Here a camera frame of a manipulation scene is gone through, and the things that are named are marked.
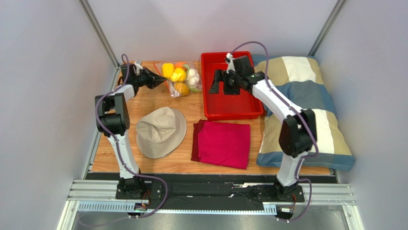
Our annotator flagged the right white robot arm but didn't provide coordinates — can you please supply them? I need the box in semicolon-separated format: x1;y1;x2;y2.
208;53;317;201

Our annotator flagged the plaid pillow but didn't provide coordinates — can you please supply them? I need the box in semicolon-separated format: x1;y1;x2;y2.
252;55;356;171

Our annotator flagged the aluminium frame rail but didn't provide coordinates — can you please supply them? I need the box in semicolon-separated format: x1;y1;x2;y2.
68;180;356;215

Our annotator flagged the yellow fake pear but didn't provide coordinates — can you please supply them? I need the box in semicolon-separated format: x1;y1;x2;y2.
170;68;187;82

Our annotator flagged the red plastic tray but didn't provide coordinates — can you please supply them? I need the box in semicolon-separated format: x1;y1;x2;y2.
201;52;264;121

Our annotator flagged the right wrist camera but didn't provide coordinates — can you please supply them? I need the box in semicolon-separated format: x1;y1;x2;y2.
225;52;235;73

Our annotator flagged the white fake cauliflower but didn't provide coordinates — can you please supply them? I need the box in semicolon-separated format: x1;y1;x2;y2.
186;68;203;92

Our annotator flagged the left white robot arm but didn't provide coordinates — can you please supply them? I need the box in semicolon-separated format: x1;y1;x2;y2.
95;63;166;199

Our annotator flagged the magenta folded cloth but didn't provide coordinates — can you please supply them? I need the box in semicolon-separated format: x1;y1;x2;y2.
191;120;251;170

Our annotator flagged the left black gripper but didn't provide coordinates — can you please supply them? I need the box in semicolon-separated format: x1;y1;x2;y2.
134;67;168;90

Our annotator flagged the orange fake fruit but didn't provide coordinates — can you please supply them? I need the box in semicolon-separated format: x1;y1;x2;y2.
174;62;189;71

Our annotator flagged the clear zip top bag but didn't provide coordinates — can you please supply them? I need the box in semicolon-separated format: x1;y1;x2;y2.
153;61;203;98

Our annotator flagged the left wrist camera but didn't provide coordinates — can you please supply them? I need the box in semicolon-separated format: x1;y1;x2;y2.
134;60;143;73

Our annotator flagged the yellow fake pepper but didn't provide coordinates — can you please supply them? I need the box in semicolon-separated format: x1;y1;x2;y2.
162;62;175;79

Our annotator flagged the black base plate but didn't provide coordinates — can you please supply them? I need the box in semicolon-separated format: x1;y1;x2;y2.
115;182;306;211

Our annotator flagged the dark yellow fake fruit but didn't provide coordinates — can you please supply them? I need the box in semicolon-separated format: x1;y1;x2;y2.
174;82;190;96

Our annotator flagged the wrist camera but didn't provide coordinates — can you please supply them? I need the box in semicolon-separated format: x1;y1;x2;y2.
134;60;143;73
225;52;235;73

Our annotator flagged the beige bucket hat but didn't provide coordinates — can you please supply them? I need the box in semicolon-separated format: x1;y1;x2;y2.
135;107;187;159

